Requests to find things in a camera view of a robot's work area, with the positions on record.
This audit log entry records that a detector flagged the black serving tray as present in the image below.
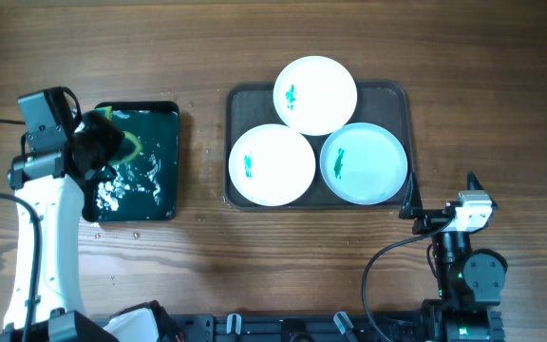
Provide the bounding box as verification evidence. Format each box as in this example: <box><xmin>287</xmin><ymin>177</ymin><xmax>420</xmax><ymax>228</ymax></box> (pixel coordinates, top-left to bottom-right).
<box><xmin>224</xmin><ymin>80</ymin><xmax>416</xmax><ymax>210</ymax></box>

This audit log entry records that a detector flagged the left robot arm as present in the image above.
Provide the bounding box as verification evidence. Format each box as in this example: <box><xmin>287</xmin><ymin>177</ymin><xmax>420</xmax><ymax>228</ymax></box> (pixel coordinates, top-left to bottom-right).
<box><xmin>0</xmin><ymin>86</ymin><xmax>124</xmax><ymax>341</ymax></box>

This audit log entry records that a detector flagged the black mounting rail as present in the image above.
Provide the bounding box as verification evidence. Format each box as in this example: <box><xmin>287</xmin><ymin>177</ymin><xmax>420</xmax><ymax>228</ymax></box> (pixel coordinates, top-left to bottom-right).
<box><xmin>95</xmin><ymin>299</ymin><xmax>506</xmax><ymax>342</ymax></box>

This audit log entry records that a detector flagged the white plate top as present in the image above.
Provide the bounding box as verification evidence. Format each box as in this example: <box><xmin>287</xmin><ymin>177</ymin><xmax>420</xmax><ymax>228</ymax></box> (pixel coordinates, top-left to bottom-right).
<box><xmin>273</xmin><ymin>56</ymin><xmax>357</xmax><ymax>136</ymax></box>

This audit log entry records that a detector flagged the white plate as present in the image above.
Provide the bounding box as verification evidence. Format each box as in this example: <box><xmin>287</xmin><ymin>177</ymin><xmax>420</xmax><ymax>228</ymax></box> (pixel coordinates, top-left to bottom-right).
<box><xmin>227</xmin><ymin>123</ymin><xmax>316</xmax><ymax>207</ymax></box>
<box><xmin>273</xmin><ymin>56</ymin><xmax>357</xmax><ymax>136</ymax></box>
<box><xmin>319</xmin><ymin>123</ymin><xmax>408</xmax><ymax>205</ymax></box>

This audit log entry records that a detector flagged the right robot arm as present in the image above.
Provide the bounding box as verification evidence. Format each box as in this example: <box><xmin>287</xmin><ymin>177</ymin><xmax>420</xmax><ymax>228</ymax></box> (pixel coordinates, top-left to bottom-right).
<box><xmin>399</xmin><ymin>172</ymin><xmax>508</xmax><ymax>342</ymax></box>

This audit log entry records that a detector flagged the green yellow sponge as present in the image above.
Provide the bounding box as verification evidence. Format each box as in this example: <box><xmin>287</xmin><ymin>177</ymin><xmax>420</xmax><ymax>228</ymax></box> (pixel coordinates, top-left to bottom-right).
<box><xmin>96</xmin><ymin>106</ymin><xmax>142</xmax><ymax>165</ymax></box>

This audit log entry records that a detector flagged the black water basin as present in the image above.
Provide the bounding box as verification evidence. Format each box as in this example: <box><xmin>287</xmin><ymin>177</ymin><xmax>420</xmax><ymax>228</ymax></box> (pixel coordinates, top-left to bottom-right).
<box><xmin>83</xmin><ymin>101</ymin><xmax>179</xmax><ymax>223</ymax></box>

